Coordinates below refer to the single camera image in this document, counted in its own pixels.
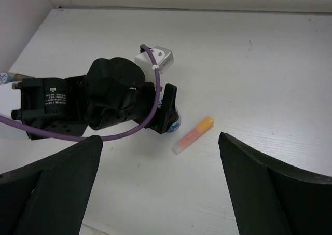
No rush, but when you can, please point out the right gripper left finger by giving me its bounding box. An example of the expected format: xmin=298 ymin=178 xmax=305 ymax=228
xmin=1 ymin=135 xmax=103 ymax=234

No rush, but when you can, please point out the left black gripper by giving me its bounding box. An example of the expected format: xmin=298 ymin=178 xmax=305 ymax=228
xmin=19 ymin=57 xmax=177 ymax=136

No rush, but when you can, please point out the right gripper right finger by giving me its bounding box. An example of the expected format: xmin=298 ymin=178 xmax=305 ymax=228
xmin=218 ymin=132 xmax=331 ymax=234

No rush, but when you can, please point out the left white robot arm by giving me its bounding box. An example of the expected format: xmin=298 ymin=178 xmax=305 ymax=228
xmin=1 ymin=57 xmax=181 ymax=137

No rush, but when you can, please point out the yellow orange highlighter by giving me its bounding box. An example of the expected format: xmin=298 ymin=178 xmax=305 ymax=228
xmin=172 ymin=117 xmax=214 ymax=155

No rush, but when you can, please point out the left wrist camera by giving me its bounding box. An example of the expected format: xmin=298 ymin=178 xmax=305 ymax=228
xmin=134 ymin=46 xmax=174 ymax=84

